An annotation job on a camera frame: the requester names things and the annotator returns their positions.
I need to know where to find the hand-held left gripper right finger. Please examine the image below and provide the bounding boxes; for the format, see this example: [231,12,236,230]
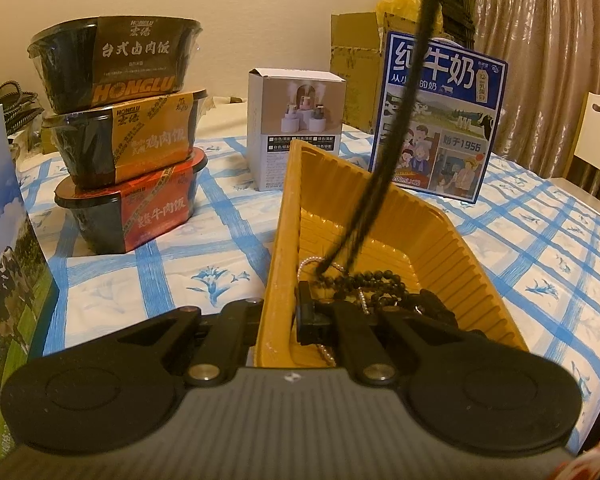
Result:
[294,281,527,386]

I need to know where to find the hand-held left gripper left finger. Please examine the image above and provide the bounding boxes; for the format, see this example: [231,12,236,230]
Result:
[87,299,264,386]

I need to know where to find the white pearl necklace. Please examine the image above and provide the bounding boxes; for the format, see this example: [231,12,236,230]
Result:
[296,255,372,364]

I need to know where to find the dark bead necklace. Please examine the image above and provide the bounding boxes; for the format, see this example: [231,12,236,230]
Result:
[330,269,409,312]

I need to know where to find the yellow plastic tray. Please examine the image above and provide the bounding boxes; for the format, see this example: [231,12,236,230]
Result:
[255,140,529,368]

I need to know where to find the black hair clip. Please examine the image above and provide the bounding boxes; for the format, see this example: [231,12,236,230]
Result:
[407,289,457,329]

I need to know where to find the black cord necklace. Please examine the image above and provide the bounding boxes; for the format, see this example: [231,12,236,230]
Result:
[314,0,452,281]

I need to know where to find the blue checked tablecloth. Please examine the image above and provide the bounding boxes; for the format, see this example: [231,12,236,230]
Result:
[15,125,600,411]

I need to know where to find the red label instant rice bowl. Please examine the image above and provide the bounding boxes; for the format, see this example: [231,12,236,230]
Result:
[54,147,208,253]

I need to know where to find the small white product box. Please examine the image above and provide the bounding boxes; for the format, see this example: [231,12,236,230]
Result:
[247,67,347,192]

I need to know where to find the yellow label instant rice bowl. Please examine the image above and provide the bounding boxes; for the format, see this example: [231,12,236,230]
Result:
[41,89,208,188]

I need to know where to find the white milk box with cows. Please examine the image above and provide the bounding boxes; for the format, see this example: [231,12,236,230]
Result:
[0,104,61,411]

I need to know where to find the cardboard box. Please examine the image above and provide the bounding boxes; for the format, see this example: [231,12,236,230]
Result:
[330,12,387,133]

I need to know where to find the blue milk carton box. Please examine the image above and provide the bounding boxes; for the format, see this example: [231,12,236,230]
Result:
[369,30,509,204]

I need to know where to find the dark label instant rice bowl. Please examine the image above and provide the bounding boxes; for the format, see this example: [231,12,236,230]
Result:
[27,16,203,111]

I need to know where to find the dark woven basket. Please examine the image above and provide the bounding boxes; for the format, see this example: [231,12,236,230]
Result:
[0,80,44,134]

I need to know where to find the yellow plastic bag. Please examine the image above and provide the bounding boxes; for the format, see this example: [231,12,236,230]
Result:
[376,0,424,33]

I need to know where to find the black folding ladder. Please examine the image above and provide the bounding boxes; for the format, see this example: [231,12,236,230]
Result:
[430,0,477,43]

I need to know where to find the beige curtain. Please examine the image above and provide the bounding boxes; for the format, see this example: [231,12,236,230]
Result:
[467,0,600,186]

